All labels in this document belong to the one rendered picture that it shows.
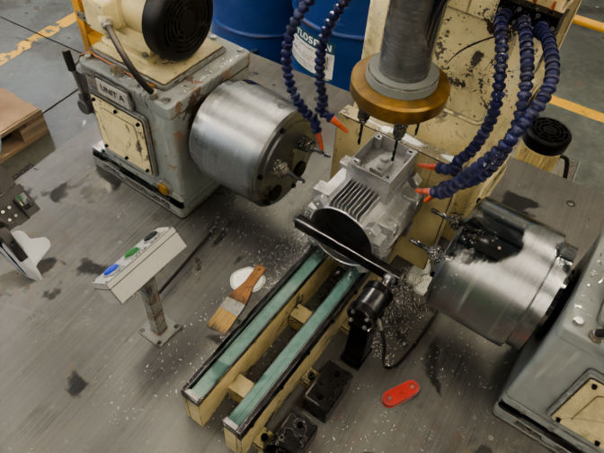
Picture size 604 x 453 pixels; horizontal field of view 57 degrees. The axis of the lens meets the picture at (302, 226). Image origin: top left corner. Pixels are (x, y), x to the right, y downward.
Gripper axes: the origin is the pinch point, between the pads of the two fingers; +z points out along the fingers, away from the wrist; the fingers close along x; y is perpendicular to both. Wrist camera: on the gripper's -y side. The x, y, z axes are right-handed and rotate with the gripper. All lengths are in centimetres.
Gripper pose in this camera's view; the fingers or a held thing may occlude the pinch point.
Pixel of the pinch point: (32, 277)
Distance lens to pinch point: 104.1
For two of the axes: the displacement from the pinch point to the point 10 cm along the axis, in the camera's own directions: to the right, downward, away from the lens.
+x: -6.6, 0.5, 7.5
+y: 5.7, -6.1, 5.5
